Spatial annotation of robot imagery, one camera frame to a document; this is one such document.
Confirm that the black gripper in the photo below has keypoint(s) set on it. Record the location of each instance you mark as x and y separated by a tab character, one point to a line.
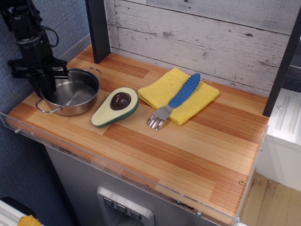
38	64

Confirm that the silver steel pot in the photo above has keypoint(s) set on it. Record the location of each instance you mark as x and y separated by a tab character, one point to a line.
75	95

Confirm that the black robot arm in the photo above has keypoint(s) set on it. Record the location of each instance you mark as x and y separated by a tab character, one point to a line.
22	19

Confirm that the toy avocado half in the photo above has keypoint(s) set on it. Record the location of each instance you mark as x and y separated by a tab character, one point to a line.
119	104

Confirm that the clear acrylic table guard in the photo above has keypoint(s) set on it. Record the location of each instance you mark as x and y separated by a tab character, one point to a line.
205	164

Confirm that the grey toy fridge cabinet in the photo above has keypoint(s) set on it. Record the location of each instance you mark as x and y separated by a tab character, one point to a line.
81	180

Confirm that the yellow folded cloth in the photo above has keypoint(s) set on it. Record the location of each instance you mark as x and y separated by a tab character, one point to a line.
164	89

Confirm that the silver dispenser button panel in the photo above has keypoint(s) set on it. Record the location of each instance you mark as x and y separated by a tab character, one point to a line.
120	211

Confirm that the yellow object bottom left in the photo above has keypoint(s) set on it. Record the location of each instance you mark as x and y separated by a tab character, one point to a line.
28	221

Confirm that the white appliance at right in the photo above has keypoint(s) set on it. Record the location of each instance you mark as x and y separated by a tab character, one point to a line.
280	155

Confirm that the black left vertical post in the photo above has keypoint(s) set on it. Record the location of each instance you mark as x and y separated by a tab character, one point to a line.
98	29

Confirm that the black vertical post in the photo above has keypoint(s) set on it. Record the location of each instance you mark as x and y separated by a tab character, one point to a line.
98	29
284	66

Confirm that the blue handled fork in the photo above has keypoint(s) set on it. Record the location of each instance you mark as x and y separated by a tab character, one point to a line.
158	117

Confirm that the black right vertical post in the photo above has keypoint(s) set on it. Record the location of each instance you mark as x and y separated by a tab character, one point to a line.
284	66

